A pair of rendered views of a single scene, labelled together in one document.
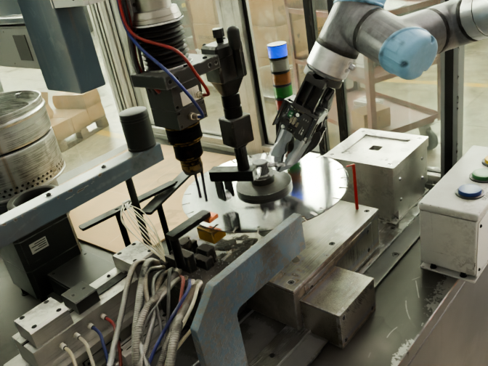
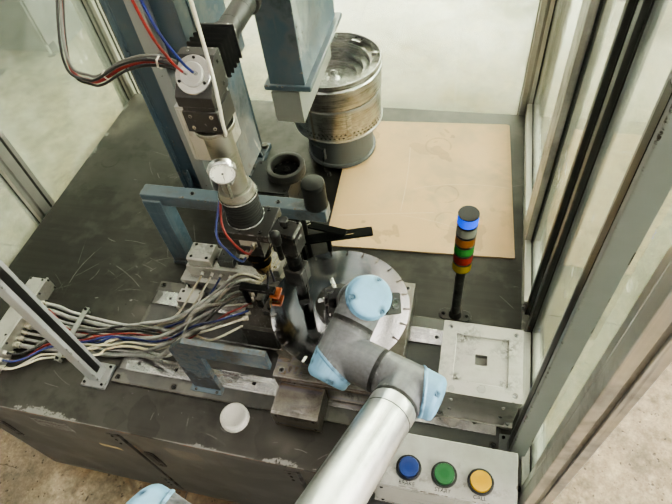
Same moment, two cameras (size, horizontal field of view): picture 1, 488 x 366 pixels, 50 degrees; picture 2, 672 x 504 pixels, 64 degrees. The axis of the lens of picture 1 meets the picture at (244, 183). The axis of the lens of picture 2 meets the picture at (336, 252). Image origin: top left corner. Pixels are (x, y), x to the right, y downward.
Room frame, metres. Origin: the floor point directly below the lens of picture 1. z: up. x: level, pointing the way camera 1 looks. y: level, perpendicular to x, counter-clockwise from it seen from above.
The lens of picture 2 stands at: (0.62, -0.67, 2.02)
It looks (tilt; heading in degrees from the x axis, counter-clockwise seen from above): 51 degrees down; 64
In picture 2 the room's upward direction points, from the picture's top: 9 degrees counter-clockwise
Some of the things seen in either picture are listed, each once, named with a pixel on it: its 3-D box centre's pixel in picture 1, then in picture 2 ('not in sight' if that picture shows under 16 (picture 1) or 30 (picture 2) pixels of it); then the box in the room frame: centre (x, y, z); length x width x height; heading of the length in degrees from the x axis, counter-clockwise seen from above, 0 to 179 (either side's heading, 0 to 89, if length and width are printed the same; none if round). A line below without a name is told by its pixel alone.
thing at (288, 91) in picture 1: (282, 90); (464, 246); (1.20, -0.13, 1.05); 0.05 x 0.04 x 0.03; 44
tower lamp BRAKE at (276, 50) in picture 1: (277, 50); (468, 218); (1.20, -0.13, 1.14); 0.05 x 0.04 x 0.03; 44
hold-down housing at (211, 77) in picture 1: (229, 89); (291, 252); (0.85, 0.00, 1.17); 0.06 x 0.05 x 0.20; 125
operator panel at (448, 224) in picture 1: (474, 208); (442, 478); (0.89, -0.45, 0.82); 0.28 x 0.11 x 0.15; 134
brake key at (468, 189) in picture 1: (470, 192); (408, 467); (0.83, -0.41, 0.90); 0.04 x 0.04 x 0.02
